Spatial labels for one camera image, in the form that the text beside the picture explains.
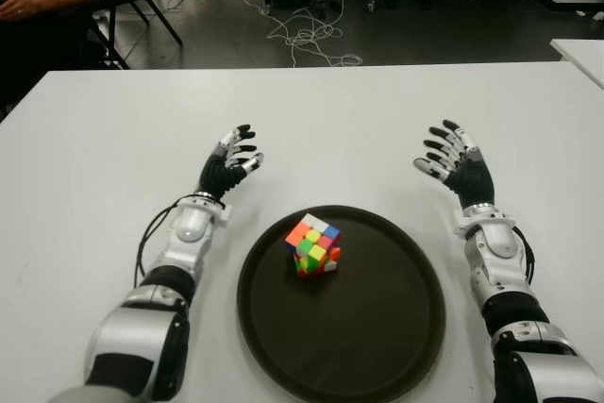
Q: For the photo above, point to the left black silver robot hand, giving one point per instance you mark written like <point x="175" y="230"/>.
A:
<point x="219" y="176"/>

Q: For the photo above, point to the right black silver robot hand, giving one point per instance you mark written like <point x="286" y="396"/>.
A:
<point x="474" y="181"/>

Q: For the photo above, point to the multicoloured Rubik's cube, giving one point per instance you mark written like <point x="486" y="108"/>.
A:
<point x="311" y="247"/>

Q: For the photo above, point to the right silver black robot arm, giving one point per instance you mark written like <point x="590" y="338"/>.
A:
<point x="514" y="308"/>

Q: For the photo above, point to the left silver black robot arm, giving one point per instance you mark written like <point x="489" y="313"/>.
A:
<point x="137" y="337"/>

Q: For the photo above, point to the dark brown round plate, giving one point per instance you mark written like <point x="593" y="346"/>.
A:
<point x="358" y="327"/>

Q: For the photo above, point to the white side table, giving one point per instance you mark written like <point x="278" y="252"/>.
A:
<point x="585" y="56"/>

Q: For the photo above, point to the seated person in black shirt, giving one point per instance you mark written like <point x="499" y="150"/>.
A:
<point x="42" y="6"/>

